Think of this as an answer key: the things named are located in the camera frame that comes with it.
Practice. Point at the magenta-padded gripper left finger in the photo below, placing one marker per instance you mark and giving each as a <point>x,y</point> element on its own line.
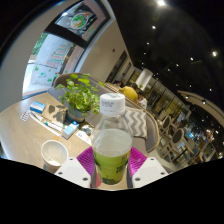
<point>73,171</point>

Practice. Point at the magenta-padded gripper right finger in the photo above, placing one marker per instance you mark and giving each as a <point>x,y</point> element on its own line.
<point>148,170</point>

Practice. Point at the green-labelled clear drink bottle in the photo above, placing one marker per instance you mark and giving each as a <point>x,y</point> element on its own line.
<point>111,146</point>

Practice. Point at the brown paper cup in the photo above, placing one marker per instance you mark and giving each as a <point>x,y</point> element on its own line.
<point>55,153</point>

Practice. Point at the grey curved sofa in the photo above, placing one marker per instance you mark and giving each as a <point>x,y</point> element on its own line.
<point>151,133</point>

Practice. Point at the small blue white carton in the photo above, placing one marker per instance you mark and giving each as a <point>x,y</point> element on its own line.
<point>70,130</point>

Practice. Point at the group of dining chairs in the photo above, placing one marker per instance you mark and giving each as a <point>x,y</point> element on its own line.
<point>176,136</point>

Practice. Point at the grey white chevron cushion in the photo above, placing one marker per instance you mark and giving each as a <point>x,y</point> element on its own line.
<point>137,121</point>

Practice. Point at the white marker pen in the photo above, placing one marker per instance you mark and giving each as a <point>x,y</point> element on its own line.
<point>46,122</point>

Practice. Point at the person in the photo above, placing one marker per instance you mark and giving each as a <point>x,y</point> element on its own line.
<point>129,93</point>
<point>142,101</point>

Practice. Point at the pill blister pack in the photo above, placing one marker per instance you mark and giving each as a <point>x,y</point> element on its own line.
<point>25,115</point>

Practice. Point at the flat blue box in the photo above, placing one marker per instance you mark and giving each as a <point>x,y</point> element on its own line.
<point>37,107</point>

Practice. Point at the green potted plant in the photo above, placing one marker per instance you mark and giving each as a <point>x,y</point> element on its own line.
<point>81,96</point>

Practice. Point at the white round column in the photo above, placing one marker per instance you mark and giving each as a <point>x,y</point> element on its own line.
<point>144,79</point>

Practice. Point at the framed food poster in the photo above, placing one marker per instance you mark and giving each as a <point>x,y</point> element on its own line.
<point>81,20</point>

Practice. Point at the ceiling spotlights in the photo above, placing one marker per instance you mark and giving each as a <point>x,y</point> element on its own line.
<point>161,2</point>

